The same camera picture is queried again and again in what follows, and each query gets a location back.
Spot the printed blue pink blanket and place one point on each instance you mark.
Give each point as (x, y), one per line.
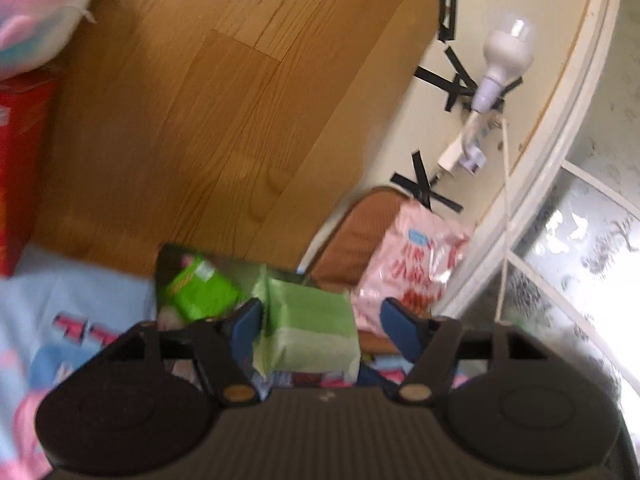
(75, 290)

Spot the wooden headboard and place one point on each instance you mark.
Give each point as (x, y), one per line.
(200, 110)

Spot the bright green snack bag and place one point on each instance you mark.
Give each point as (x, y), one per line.
(205, 290)

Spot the white light bulb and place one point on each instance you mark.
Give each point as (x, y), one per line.
(502, 55)

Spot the pink plastic bag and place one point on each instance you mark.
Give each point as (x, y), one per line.
(420, 260)

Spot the white window frame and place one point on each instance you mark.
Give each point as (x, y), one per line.
(550, 135)

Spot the white power adapter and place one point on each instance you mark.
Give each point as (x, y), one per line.
(457, 155)

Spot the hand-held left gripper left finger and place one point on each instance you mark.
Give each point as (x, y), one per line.
(245, 325)

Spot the red box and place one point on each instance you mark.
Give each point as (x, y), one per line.
(20, 160)

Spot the pale green packet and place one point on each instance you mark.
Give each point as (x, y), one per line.
(310, 320)

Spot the black tape strips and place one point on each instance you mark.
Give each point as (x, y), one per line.
(425, 190)
(447, 10)
(450, 87)

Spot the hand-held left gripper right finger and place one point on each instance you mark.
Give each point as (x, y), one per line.
(402, 330)

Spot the pink blue plush toy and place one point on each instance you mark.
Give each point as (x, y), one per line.
(35, 10)

